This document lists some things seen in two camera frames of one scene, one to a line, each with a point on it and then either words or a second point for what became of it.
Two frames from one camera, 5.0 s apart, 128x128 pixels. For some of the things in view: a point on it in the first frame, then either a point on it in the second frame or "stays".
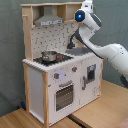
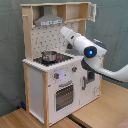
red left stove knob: [56, 75] stays
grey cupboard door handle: [84, 83] stays
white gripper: [87, 6] → [69, 34]
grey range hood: [48, 18] stays
